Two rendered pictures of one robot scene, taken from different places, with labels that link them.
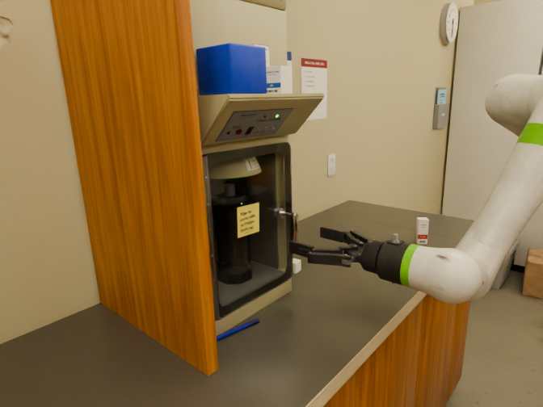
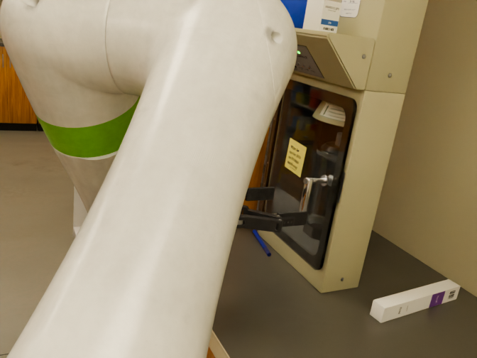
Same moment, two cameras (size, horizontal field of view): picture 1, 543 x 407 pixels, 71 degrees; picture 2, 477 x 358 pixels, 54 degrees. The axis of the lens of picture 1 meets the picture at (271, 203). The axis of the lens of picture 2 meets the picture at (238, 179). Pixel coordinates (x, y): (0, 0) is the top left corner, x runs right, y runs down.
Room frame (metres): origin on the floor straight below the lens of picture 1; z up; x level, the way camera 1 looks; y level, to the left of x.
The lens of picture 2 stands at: (1.15, -1.02, 1.50)
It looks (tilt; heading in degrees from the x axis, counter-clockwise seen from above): 18 degrees down; 110
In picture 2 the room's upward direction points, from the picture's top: 8 degrees clockwise
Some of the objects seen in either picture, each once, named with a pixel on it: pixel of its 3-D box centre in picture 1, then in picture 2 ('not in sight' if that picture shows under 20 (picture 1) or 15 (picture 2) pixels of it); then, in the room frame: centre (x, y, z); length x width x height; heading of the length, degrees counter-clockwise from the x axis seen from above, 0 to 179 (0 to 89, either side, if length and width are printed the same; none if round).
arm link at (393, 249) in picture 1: (395, 259); not in sight; (0.77, -0.27, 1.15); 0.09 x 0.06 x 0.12; 138
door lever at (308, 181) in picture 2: (289, 227); (311, 195); (0.97, -0.05, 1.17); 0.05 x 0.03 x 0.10; 48
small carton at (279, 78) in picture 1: (277, 80); (321, 15); (0.91, -0.02, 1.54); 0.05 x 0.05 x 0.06; 57
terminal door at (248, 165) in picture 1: (253, 226); (299, 169); (0.91, 0.05, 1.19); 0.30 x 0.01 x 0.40; 138
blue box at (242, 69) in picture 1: (232, 71); (287, 6); (0.81, 0.07, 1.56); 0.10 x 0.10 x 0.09; 48
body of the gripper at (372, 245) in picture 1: (364, 253); not in sight; (0.82, -0.21, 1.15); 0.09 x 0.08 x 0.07; 48
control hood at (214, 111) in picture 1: (264, 117); (302, 53); (0.88, 0.01, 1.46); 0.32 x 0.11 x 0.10; 138
